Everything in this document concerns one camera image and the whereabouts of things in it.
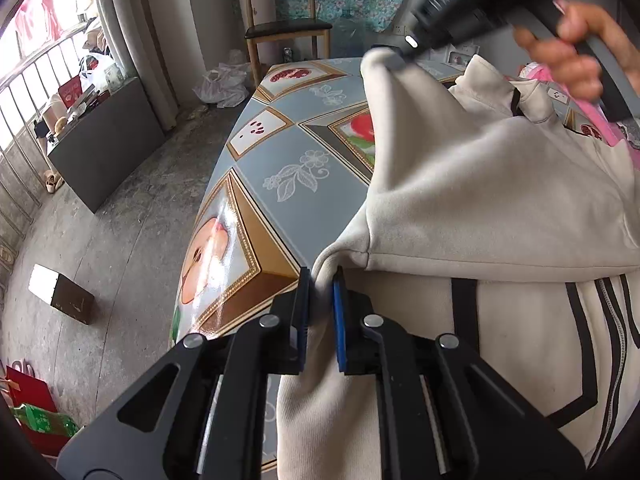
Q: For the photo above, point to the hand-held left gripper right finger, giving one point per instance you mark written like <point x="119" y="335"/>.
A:
<point x="340" y="315"/>

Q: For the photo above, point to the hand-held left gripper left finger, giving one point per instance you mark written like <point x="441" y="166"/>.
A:
<point x="302" y="312"/>

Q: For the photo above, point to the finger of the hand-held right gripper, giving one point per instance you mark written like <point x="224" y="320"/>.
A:
<point x="400" y="56"/>

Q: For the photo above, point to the cream jacket with black stripes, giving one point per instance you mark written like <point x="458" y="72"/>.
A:
<point x="475" y="185"/>

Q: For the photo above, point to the person's right hand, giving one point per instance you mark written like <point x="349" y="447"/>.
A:
<point x="570" y="67"/>

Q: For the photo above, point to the clear water jug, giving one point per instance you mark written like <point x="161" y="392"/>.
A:
<point x="350" y="35"/>

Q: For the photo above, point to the small can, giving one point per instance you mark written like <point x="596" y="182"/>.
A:
<point x="288" y="55"/>

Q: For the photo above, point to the wooden chair with dark seat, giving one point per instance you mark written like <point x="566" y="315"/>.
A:
<point x="287" y="27"/>

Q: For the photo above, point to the white cylinder roll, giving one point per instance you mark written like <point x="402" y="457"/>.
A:
<point x="262" y="2"/>

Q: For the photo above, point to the fruit print tablecloth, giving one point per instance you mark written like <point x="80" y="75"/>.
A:
<point x="280" y="145"/>

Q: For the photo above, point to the white plastic bag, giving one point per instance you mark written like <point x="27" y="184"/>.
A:
<point x="100" y="72"/>
<point x="225" y="85"/>

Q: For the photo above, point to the pink flower print blanket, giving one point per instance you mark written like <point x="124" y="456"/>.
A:
<point x="607" y="132"/>

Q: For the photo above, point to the brown cardboard box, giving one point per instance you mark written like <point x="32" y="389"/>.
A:
<point x="70" y="302"/>

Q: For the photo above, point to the grey curtain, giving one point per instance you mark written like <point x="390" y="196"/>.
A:
<point x="150" y="35"/>

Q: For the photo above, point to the grey cabinet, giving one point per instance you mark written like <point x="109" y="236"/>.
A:
<point x="105" y="150"/>

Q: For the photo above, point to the green packet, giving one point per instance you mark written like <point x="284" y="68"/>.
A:
<point x="47" y="422"/>

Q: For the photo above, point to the beige shoe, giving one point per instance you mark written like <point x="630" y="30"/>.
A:
<point x="52" y="183"/>

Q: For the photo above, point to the red bag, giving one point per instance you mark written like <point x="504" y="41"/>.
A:
<point x="30" y="395"/>

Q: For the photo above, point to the red box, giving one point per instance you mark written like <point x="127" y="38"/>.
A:
<point x="71" y="92"/>

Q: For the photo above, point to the metal window railing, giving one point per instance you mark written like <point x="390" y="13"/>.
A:
<point x="30" y="90"/>

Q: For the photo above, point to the wall socket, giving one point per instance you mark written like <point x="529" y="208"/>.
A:
<point x="398" y="29"/>

